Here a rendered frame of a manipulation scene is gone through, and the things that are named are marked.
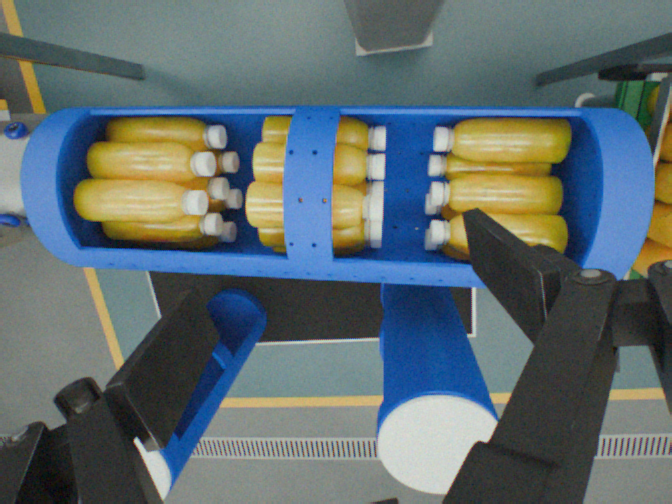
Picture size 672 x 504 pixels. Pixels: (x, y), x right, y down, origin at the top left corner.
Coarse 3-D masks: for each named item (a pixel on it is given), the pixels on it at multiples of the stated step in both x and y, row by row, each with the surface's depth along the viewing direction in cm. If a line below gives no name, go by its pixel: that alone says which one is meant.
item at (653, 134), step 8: (664, 80) 66; (664, 88) 66; (664, 96) 66; (656, 104) 68; (664, 104) 66; (656, 112) 68; (664, 112) 66; (656, 120) 68; (664, 120) 66; (656, 128) 68; (664, 128) 66; (648, 136) 70; (656, 136) 68; (656, 144) 67; (656, 152) 68; (656, 160) 68
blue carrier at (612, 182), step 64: (64, 128) 58; (256, 128) 72; (320, 128) 54; (576, 128) 65; (640, 128) 50; (64, 192) 64; (320, 192) 52; (384, 192) 78; (576, 192) 65; (640, 192) 47; (64, 256) 63; (128, 256) 61; (192, 256) 59; (256, 256) 58; (320, 256) 56; (384, 256) 74; (448, 256) 73; (576, 256) 64
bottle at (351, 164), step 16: (272, 144) 61; (336, 144) 60; (256, 160) 60; (272, 160) 59; (336, 160) 58; (352, 160) 59; (368, 160) 60; (256, 176) 61; (272, 176) 60; (336, 176) 59; (352, 176) 59; (368, 176) 60
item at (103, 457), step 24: (72, 384) 12; (96, 384) 12; (72, 408) 12; (96, 408) 12; (72, 432) 11; (96, 432) 11; (120, 432) 11; (72, 456) 10; (96, 456) 10; (120, 456) 9; (96, 480) 9; (120, 480) 9; (144, 480) 10
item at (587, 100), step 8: (632, 64) 72; (640, 64) 71; (648, 64) 71; (656, 64) 70; (664, 64) 70; (600, 72) 81; (608, 72) 78; (616, 72) 75; (624, 72) 73; (632, 72) 72; (640, 72) 71; (648, 72) 71; (656, 72) 71; (664, 72) 71; (608, 80) 86; (616, 80) 86; (624, 80) 86; (632, 80) 85; (640, 80) 85; (648, 80) 72; (656, 80) 71; (584, 96) 151; (592, 96) 151; (600, 96) 139; (608, 96) 133; (576, 104) 152; (584, 104) 148; (592, 104) 143; (600, 104) 137; (608, 104) 132
